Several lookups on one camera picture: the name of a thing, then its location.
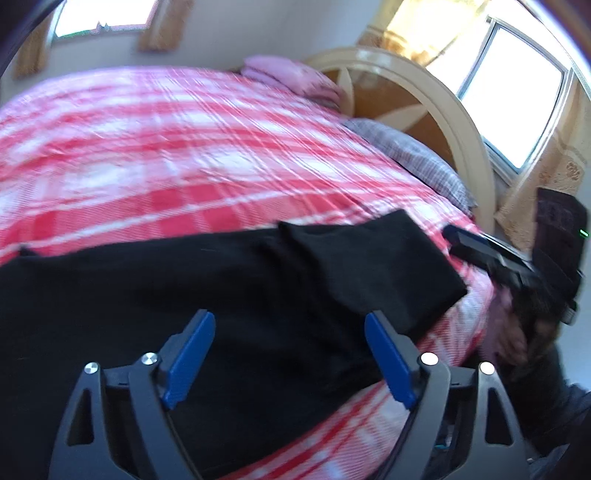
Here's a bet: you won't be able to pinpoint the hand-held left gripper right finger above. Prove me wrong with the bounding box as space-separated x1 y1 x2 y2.
364 310 532 480

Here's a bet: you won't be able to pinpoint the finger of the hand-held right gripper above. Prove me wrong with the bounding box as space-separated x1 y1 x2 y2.
442 224 546 289

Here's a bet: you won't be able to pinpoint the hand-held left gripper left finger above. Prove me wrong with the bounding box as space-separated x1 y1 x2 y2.
48 310 217 480

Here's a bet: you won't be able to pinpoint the black pants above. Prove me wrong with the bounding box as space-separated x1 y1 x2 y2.
0 210 468 480

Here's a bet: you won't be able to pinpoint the person's right forearm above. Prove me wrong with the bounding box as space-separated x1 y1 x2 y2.
501 344 591 462

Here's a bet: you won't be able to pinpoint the person's right hand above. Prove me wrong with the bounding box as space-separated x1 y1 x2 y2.
493 295 555 366

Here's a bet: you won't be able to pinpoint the beige patterned curtain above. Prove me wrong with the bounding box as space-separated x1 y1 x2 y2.
496 78 591 252

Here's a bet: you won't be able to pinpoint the striped pillow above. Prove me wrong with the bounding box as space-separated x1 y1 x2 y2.
344 117 476 215

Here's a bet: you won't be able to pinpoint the cream wooden headboard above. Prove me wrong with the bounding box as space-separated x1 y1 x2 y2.
305 46 497 227

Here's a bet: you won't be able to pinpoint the large bright window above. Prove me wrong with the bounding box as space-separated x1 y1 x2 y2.
425 14 573 185

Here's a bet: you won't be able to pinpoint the red plaid bed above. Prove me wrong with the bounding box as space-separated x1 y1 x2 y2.
0 65 497 480

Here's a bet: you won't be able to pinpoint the long yellow curtain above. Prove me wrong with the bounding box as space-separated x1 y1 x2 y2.
358 0 495 70

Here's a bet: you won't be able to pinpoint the pink pillow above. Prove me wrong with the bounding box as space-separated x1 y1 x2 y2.
240 55 347 109

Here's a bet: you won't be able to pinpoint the short beige curtain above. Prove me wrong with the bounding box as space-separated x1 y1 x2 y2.
137 0 195 52
14 16 51 79

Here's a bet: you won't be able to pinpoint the small sliding window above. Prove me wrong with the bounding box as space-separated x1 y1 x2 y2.
51 0 160 40

